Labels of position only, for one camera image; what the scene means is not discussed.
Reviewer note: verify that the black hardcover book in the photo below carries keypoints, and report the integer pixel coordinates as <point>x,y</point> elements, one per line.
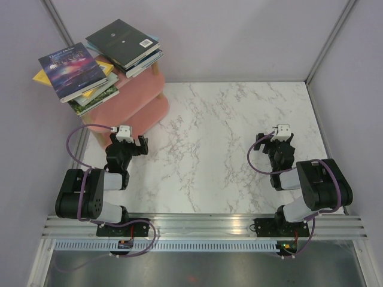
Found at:
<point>119,28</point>

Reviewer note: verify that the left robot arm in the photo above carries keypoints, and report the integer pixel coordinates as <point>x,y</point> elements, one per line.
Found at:
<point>81,195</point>

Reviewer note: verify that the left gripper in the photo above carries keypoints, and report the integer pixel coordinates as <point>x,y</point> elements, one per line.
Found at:
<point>143,149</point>

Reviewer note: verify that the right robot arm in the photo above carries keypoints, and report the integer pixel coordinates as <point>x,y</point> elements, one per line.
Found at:
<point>323,186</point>

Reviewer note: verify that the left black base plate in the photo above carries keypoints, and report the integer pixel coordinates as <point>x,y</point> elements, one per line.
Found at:
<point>139,228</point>

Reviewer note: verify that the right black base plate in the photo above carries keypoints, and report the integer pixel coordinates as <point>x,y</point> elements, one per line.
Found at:
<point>267,227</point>

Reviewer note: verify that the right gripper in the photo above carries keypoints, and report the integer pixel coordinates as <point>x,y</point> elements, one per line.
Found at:
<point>267,142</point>

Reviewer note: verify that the teal 20000 Leagues book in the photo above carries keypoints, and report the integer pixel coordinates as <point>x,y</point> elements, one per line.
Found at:
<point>143,64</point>

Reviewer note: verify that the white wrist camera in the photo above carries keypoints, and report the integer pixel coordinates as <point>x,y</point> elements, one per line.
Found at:
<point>123,133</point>
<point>281,132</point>

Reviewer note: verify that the white slotted cable duct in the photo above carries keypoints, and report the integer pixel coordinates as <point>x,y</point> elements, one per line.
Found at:
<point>168,245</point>

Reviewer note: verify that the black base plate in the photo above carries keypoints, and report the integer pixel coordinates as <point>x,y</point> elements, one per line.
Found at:
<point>267,227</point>
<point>139,228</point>

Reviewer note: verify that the pink three-tier shelf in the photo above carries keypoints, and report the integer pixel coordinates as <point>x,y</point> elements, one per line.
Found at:
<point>140,103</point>

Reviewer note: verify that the yellow book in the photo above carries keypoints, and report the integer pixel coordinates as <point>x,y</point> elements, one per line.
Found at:
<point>107,68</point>

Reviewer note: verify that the light blue book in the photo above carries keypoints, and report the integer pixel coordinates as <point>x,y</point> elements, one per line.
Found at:
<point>125,51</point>

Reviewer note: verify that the green secret garden book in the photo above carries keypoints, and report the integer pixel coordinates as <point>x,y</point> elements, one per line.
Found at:
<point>98,100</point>

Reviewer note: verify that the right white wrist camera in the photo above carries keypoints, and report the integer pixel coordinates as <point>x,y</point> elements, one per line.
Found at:
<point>281,132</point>

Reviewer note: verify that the pale grey G book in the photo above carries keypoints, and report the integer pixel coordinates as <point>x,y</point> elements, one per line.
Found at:
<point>83,100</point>

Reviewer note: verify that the aluminium front rail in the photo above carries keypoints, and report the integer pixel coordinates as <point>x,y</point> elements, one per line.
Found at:
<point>177,226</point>

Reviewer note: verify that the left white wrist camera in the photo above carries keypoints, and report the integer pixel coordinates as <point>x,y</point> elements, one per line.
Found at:
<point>123,133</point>

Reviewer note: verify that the purple Robinson Crusoe book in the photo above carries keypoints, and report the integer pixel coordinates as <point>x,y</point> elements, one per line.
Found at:
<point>72,71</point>

